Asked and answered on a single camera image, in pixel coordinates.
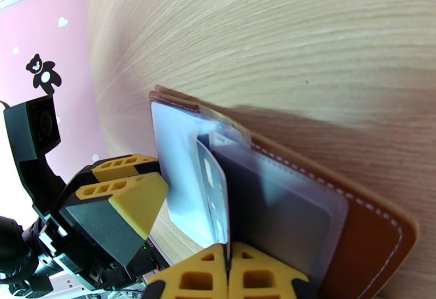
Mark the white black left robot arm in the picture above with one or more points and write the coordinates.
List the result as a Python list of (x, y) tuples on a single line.
[(64, 281)]

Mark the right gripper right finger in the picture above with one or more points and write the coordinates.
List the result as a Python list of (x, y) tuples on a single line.
[(259, 279)]

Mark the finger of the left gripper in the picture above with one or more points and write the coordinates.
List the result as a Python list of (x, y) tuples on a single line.
[(112, 219), (119, 166)]

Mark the brown leather card holder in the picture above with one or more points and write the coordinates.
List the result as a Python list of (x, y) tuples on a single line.
[(368, 240)]

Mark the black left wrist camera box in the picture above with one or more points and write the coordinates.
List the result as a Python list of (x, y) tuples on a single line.
[(30, 127)]

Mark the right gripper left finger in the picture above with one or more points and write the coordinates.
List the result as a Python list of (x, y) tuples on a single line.
[(201, 279)]

